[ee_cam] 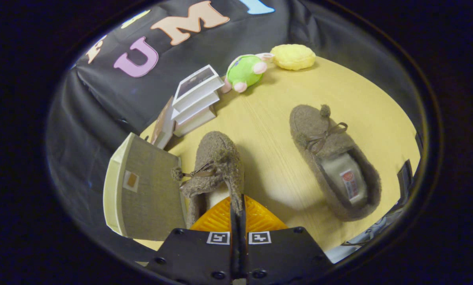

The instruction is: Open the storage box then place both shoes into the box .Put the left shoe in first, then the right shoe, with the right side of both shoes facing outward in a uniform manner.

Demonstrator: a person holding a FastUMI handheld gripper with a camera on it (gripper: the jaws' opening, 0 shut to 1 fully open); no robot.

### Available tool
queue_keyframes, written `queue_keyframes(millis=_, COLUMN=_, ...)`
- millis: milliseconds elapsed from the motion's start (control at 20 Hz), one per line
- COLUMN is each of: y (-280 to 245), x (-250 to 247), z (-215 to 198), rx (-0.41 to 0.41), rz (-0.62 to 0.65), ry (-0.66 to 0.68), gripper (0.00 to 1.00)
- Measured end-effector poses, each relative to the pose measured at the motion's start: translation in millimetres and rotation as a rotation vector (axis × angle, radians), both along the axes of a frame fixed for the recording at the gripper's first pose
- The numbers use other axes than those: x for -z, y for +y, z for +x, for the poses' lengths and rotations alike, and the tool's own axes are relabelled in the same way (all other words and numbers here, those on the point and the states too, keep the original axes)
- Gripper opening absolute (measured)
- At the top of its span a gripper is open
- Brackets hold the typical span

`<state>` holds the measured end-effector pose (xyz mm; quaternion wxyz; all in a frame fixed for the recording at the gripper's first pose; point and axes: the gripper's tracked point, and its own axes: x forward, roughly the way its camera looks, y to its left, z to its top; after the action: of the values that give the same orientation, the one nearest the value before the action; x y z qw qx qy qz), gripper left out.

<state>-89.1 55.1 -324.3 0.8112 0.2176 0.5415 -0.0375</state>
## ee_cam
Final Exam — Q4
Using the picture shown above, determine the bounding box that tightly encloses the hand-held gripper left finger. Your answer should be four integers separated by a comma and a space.
146, 196, 240, 285

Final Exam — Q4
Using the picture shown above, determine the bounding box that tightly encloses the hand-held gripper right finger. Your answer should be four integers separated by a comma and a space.
239, 195, 334, 285

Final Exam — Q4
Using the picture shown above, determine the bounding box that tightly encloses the grey fabric storage box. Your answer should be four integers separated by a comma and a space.
103, 133, 187, 241

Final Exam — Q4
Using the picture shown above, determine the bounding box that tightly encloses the brown fuzzy slipper shoe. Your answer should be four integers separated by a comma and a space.
171, 131, 245, 229
289, 104, 382, 222

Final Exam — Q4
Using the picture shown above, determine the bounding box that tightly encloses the plain white book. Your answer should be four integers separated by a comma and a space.
171, 91, 221, 125
173, 106, 217, 138

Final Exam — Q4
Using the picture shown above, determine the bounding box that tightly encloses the brown book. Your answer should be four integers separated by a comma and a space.
150, 97, 177, 150

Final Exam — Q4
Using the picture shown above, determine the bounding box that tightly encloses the white book with dark cover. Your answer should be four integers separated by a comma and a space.
172, 65, 225, 113

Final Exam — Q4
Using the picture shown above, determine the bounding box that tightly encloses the green plush toy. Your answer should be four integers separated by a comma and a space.
220, 53, 275, 94

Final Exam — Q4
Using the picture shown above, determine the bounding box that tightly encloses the yellow plush toy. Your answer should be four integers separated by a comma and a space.
270, 44, 317, 71

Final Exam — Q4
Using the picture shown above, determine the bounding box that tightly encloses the black bracket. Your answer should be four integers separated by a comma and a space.
396, 160, 414, 199

